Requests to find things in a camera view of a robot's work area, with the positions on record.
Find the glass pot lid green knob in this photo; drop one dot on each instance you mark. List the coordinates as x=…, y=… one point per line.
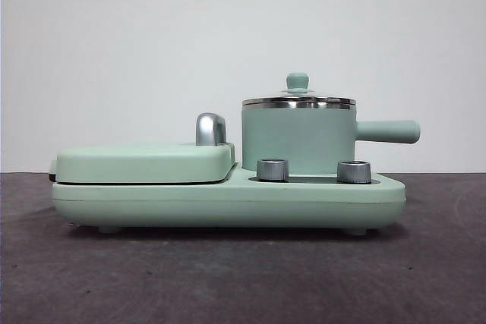
x=297, y=81

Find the mint green griddle lid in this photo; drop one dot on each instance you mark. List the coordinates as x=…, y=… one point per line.
x=133, y=161

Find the silver control knob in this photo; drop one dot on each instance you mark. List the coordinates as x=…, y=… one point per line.
x=354, y=171
x=272, y=169

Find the mint green breakfast machine base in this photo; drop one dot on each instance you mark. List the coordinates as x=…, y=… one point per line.
x=228, y=202

